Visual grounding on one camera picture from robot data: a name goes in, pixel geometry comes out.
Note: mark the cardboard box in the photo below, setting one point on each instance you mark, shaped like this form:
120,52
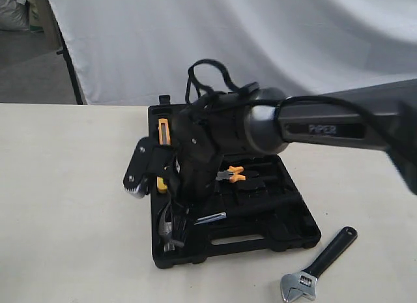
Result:
49,24

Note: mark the adjustable wrench black handle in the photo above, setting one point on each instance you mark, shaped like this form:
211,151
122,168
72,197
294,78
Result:
304,282

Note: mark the black plastic tool case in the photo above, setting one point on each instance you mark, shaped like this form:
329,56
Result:
218,203

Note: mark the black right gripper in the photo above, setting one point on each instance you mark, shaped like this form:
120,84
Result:
190,184

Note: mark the orange utility knife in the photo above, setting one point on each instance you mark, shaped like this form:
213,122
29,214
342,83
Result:
164,137

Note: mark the yellow measuring tape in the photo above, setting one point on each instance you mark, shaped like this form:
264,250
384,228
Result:
161,185

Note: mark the white backdrop cloth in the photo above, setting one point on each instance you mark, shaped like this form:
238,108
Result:
129,52

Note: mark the black backdrop stand pole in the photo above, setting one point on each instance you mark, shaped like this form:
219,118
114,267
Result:
71,71

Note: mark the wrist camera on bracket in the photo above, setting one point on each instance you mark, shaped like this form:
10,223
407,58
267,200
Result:
143,166

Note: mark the white sack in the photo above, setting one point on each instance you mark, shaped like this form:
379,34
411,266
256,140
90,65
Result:
14,15

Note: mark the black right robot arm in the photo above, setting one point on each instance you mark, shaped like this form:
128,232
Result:
265,121

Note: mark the orange handled pliers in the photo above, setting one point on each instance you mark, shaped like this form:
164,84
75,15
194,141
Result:
235,174

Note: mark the claw hammer black grip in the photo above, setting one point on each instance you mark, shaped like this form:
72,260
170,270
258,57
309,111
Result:
166,229

